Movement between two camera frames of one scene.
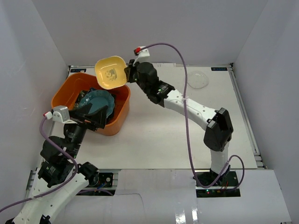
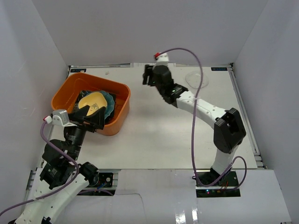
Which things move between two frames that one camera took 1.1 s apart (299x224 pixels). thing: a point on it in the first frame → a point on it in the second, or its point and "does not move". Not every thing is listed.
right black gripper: x=130 y=70 → x=147 y=69
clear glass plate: x=198 y=80 does not move
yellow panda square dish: x=111 y=72 → x=95 y=101
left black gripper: x=83 y=122 does not move
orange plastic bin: x=70 y=85 does not move
